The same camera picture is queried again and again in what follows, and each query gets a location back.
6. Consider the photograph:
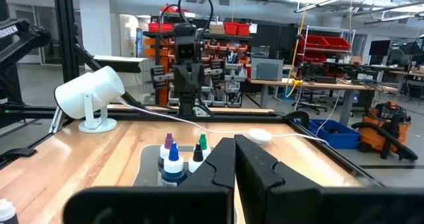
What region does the black aluminium rig frame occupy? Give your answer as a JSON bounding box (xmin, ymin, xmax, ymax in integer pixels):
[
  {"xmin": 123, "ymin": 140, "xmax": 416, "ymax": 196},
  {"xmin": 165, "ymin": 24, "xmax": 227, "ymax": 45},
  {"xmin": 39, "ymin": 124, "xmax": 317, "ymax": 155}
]
[{"xmin": 0, "ymin": 0, "xmax": 384, "ymax": 188}]

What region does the blue storage bin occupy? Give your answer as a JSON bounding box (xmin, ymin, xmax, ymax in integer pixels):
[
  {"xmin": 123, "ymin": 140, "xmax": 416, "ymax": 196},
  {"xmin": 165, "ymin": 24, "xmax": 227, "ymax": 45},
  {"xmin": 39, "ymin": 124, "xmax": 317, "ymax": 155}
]
[{"xmin": 307, "ymin": 118, "xmax": 361, "ymax": 150}]

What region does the wooden work table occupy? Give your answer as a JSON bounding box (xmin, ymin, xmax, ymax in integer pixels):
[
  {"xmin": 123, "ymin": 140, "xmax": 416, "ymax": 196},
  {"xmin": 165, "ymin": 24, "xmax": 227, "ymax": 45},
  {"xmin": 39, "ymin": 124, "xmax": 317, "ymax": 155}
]
[{"xmin": 245, "ymin": 77, "xmax": 398, "ymax": 125}]

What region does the grey metal box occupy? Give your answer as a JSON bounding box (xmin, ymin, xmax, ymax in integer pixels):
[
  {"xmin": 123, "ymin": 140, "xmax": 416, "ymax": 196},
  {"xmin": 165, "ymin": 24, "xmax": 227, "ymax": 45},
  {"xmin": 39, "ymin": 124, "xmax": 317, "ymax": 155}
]
[{"xmin": 250, "ymin": 57, "xmax": 284, "ymax": 82}]

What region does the red storage bin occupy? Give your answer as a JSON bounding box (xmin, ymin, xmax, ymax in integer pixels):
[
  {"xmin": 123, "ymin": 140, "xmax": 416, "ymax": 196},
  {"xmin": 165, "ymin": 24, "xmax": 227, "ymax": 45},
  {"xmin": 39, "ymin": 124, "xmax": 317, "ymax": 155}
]
[
  {"xmin": 237, "ymin": 23, "xmax": 251, "ymax": 37},
  {"xmin": 224, "ymin": 21, "xmax": 239, "ymax": 36},
  {"xmin": 299, "ymin": 34, "xmax": 327, "ymax": 50},
  {"xmin": 323, "ymin": 36, "xmax": 351, "ymax": 52}
]

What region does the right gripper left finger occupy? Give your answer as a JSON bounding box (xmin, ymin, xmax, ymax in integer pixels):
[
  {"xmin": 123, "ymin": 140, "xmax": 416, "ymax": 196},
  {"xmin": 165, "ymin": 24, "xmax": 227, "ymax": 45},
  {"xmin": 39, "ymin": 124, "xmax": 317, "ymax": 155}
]
[{"xmin": 62, "ymin": 137, "xmax": 237, "ymax": 224}]

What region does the large purple-tipped coloring bottle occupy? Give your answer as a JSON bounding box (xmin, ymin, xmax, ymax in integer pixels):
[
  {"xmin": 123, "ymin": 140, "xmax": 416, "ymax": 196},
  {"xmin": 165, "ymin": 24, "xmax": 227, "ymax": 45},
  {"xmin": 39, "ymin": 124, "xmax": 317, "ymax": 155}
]
[{"xmin": 157, "ymin": 132, "xmax": 175, "ymax": 174}]

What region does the small dark coloring bottle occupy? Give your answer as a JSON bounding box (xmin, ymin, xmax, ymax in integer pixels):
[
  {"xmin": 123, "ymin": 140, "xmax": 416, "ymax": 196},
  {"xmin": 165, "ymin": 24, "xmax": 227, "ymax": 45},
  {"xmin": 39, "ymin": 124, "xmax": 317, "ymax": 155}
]
[{"xmin": 0, "ymin": 197, "xmax": 20, "ymax": 224}]

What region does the white lamp cable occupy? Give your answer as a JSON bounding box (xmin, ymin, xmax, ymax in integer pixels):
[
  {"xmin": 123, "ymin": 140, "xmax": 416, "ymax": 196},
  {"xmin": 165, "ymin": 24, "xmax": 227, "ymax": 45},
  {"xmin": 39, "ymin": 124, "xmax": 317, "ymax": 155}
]
[{"xmin": 117, "ymin": 97, "xmax": 332, "ymax": 148}]

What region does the large blue-tipped coloring bottle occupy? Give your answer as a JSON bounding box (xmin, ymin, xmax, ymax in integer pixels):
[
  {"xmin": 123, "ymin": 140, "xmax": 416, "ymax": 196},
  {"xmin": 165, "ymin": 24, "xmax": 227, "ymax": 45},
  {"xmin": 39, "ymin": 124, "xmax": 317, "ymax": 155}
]
[{"xmin": 160, "ymin": 142, "xmax": 187, "ymax": 188}]

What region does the black table clamp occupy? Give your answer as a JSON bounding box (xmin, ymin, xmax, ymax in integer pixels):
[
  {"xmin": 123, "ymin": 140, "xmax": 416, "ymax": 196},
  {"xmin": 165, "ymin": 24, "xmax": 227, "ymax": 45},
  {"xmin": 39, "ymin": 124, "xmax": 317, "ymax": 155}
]
[{"xmin": 0, "ymin": 146, "xmax": 38, "ymax": 159}]

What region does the white cylindrical lamp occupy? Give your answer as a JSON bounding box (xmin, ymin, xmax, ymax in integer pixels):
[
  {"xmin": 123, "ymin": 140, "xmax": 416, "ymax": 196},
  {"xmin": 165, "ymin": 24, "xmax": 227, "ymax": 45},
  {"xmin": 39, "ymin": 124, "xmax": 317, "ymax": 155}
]
[{"xmin": 54, "ymin": 65, "xmax": 126, "ymax": 135}]

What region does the grey plastic bin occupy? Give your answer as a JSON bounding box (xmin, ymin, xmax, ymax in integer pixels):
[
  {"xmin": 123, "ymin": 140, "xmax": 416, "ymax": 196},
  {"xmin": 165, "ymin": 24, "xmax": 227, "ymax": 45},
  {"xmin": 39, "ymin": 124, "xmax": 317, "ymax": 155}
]
[{"xmin": 132, "ymin": 144, "xmax": 219, "ymax": 188}]

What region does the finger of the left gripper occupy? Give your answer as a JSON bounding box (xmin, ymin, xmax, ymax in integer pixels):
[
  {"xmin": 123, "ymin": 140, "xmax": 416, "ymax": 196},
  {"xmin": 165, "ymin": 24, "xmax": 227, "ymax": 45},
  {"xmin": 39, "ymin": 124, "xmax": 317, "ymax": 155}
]
[
  {"xmin": 174, "ymin": 64, "xmax": 191, "ymax": 95},
  {"xmin": 189, "ymin": 64, "xmax": 205, "ymax": 95}
]

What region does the white round inline switch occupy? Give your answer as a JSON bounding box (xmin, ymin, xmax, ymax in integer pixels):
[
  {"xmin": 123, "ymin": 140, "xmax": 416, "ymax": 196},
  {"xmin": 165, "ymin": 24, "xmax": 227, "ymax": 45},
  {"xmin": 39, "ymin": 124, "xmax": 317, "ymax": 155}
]
[{"xmin": 246, "ymin": 127, "xmax": 274, "ymax": 144}]

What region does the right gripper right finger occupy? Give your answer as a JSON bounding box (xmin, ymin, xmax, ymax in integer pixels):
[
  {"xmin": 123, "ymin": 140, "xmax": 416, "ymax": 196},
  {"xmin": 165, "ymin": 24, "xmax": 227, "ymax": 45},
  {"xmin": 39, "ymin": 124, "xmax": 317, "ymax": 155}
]
[{"xmin": 235, "ymin": 134, "xmax": 424, "ymax": 224}]

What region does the yellow hanging cable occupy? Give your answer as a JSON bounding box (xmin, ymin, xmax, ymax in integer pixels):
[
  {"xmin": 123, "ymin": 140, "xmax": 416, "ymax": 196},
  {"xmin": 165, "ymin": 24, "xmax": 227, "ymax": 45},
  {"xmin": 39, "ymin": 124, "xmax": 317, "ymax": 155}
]
[{"xmin": 285, "ymin": 0, "xmax": 311, "ymax": 98}]

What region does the large green-tipped coloring bottle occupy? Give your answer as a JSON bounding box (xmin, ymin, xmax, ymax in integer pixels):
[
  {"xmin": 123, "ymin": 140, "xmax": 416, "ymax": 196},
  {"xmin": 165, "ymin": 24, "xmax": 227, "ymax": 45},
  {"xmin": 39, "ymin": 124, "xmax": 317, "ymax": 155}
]
[{"xmin": 193, "ymin": 133, "xmax": 212, "ymax": 160}]

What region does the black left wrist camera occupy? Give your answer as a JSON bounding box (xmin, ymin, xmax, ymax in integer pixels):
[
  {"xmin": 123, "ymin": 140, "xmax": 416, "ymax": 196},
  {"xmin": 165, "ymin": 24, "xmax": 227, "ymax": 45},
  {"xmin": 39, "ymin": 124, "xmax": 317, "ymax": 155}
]
[{"xmin": 173, "ymin": 34, "xmax": 203, "ymax": 64}]

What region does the black frame corner clamp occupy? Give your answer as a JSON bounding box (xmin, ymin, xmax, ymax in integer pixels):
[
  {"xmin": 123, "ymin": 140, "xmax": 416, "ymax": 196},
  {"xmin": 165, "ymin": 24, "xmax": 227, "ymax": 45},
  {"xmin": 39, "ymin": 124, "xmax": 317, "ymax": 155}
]
[{"xmin": 284, "ymin": 110, "xmax": 311, "ymax": 129}]

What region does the orange shop vacuum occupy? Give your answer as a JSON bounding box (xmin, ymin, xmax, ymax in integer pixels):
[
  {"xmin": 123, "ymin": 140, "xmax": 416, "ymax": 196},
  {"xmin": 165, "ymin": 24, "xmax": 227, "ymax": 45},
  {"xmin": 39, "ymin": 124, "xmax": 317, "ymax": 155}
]
[{"xmin": 351, "ymin": 100, "xmax": 419, "ymax": 161}]

